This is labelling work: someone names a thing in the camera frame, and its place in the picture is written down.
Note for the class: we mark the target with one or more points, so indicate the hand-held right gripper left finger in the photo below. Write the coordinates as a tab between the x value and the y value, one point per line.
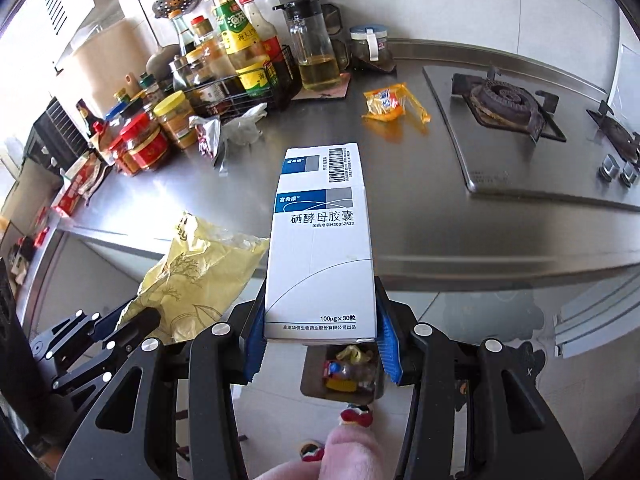
255	340

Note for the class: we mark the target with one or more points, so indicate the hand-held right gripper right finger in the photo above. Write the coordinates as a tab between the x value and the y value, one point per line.
387	345

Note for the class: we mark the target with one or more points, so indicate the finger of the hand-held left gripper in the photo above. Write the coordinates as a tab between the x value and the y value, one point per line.
80	330
135	332

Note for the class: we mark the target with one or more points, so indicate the dark square trash bin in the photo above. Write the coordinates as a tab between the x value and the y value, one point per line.
312	375

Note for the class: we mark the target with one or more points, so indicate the yellow foil bag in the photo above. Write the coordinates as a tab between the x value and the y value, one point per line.
200	270

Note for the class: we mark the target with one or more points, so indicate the white medicine box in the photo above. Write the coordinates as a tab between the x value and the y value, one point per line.
320	260

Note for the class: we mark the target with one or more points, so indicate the red and white slipper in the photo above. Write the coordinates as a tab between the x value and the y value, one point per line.
356	415
311	451

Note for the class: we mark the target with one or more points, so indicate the pink slippers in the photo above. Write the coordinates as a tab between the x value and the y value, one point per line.
345	455

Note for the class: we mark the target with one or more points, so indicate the red snack packets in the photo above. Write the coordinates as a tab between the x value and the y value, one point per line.
77	185

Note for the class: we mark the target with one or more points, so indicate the small red lid sauce jar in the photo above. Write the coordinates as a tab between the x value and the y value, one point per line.
119	155

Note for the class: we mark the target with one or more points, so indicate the large red lid sauce jar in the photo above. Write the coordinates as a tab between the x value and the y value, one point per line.
145	145

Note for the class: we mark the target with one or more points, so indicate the black slatted crate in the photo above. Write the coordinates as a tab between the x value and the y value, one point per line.
52	127

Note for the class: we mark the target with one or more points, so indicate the yellow lid jar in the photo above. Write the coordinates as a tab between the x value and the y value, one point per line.
175	120

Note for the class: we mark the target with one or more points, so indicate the steel gas stove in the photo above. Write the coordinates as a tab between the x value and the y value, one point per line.
525	170

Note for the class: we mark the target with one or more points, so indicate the orange snack packet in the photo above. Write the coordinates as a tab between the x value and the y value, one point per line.
392	102

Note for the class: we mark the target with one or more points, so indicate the pink square coaster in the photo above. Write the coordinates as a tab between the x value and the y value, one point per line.
337	91

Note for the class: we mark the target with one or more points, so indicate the small dark bottle pale cap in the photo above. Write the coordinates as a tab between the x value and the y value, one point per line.
202	75

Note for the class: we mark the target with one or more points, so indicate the steel pepper shaker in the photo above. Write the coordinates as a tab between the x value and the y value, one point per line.
180	70

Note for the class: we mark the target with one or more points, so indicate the large black burner pan support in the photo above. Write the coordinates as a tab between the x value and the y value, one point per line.
505	102

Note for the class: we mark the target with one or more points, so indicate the glass oil jug black lid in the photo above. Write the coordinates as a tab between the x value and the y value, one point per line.
317	72

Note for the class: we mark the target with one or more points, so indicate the dark brown jar stand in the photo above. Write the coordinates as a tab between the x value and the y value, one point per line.
375	64

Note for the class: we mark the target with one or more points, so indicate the steel stove knob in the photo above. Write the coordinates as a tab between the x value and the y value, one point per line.
609	167
629	175

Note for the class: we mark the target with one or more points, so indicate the brown red cap sauce bottle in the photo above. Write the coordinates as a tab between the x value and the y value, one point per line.
210	45

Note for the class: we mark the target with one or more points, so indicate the dark soy sauce bottle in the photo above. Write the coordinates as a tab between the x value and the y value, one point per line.
182	35

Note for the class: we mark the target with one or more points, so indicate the glass spice jar white lid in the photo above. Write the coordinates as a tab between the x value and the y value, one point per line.
369	42

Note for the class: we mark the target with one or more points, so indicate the large yellow label sauce bottle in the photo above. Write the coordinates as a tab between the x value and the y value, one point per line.
240	35

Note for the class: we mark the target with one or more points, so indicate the small black burner pan support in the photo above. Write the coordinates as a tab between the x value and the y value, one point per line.
617	135

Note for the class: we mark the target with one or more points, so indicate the tall clear red cap bottle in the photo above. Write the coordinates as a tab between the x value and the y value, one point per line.
260	25

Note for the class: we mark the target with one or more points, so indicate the steel slotted skimmer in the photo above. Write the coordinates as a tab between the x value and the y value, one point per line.
177	2

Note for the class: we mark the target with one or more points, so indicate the steel splash guard panel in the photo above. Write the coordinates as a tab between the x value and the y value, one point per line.
625	75

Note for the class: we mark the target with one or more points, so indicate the white frame rails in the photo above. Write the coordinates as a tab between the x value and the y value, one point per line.
600	320

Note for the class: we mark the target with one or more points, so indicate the white wall appliance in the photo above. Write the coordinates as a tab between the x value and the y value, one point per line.
55	5

